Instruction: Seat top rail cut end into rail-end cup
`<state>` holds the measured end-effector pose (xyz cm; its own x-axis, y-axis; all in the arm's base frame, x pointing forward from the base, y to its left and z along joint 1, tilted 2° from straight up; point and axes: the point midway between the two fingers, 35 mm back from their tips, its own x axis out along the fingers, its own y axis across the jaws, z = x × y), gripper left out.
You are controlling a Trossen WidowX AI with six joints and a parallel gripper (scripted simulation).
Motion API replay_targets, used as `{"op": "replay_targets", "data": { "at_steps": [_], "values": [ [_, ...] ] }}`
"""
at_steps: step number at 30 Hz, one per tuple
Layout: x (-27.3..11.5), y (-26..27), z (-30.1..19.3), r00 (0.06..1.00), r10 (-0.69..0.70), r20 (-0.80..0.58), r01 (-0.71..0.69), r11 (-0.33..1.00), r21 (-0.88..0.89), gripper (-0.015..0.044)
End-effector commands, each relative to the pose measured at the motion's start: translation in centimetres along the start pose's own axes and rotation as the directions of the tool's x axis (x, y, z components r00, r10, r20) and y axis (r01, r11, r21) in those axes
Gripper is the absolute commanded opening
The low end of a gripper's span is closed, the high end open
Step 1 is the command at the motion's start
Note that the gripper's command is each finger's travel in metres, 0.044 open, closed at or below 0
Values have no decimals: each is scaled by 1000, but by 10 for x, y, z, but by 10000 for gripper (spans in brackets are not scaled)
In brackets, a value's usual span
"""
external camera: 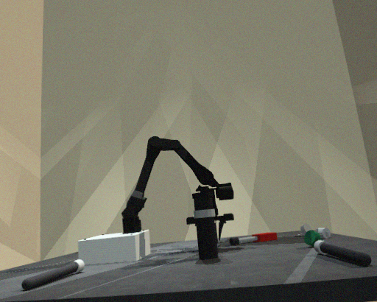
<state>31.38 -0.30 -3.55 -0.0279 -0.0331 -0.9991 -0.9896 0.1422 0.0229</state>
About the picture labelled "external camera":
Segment grey open-topped cup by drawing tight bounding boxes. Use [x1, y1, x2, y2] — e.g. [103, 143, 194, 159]
[194, 209, 215, 219]

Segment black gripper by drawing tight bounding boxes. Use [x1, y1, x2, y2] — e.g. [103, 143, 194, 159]
[186, 201, 234, 241]

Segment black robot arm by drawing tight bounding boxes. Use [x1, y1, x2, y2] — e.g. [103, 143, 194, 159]
[121, 136, 234, 233]

